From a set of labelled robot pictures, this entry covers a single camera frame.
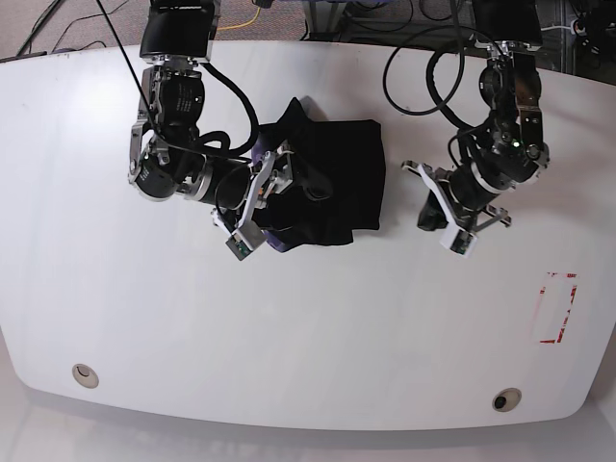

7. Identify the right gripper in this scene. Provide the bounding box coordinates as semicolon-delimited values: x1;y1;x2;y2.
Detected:
212;141;333;241

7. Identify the red tape rectangle marker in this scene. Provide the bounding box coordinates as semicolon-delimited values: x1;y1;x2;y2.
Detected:
532;272;579;345

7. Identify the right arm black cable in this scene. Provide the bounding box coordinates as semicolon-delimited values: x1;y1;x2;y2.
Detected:
95;0;261;160

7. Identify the black t-shirt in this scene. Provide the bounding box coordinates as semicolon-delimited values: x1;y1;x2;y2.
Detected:
251;98;386;252

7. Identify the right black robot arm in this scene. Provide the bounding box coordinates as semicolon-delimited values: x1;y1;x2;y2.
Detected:
129;1;336;253

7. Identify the yellow cable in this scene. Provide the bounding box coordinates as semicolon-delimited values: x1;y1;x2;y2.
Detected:
216;4;266;33

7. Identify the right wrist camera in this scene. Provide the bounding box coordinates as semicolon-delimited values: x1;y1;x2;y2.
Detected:
226;221;266;261

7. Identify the table grommet hole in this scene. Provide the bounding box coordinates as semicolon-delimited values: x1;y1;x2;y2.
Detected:
71;364;99;389
492;388;522;413

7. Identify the right table grommet hole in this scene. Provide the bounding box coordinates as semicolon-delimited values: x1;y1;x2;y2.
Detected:
492;388;522;413

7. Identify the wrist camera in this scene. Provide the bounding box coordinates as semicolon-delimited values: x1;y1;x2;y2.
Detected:
440;222;477;258
226;221;266;261

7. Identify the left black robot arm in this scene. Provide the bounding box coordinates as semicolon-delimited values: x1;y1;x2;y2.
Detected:
418;1;550;234

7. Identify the left table grommet hole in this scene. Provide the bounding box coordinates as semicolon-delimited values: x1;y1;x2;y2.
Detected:
71;364;99;389

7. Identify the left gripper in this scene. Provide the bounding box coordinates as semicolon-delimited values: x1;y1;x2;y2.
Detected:
417;164;511;232

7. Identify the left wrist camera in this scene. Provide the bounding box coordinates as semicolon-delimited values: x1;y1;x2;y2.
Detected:
440;222;477;258

